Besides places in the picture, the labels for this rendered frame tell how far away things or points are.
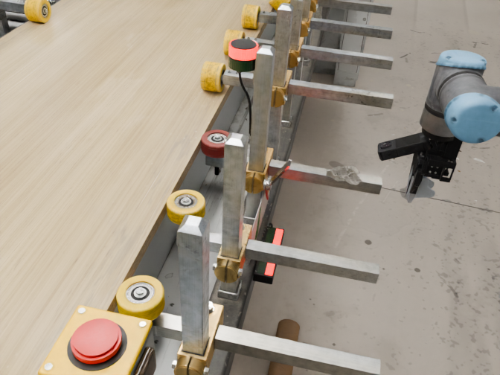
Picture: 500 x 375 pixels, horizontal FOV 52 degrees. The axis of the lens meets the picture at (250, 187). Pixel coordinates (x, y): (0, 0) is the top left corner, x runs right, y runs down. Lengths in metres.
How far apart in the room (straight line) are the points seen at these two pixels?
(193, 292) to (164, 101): 0.77
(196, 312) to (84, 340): 0.37
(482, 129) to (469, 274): 1.46
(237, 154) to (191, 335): 0.31
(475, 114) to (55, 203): 0.82
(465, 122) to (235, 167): 0.42
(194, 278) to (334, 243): 1.63
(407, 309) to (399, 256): 0.30
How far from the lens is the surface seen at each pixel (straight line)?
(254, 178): 1.19
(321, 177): 1.24
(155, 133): 1.29
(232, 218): 0.98
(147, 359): 0.45
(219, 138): 1.25
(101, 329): 0.45
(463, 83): 1.03
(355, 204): 2.55
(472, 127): 0.99
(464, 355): 2.11
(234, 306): 1.13
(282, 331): 1.88
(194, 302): 0.77
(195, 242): 0.68
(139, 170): 1.16
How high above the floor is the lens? 1.59
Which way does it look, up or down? 38 degrees down
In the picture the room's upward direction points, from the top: 4 degrees clockwise
